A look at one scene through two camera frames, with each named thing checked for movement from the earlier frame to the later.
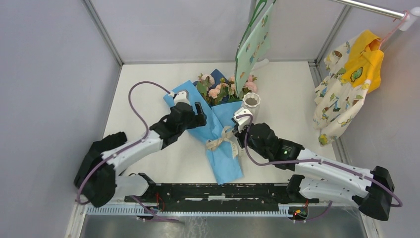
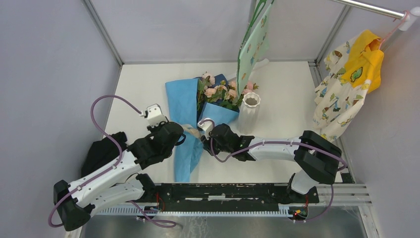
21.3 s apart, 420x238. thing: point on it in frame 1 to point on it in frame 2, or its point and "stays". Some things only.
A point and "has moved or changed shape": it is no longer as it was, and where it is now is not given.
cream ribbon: (228, 131) has moved or changed shape
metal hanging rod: (408, 17) stays
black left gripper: (198, 120) to (153, 130)
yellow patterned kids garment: (353, 69) stays
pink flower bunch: (222, 93) has moved or changed shape
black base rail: (216, 197) stays
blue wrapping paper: (222, 143) to (183, 94)
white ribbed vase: (250, 101) stays
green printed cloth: (255, 48) stays
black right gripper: (238, 135) to (206, 143)
